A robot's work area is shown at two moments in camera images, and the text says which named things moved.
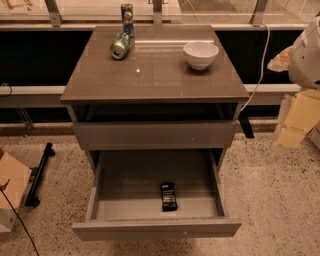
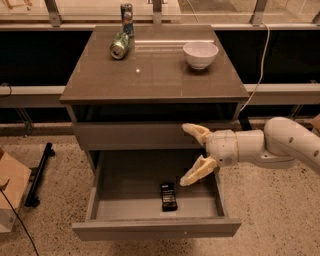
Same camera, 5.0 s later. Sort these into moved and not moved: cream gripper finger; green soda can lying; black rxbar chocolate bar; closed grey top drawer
Moved: cream gripper finger
Not moved: green soda can lying; closed grey top drawer; black rxbar chocolate bar
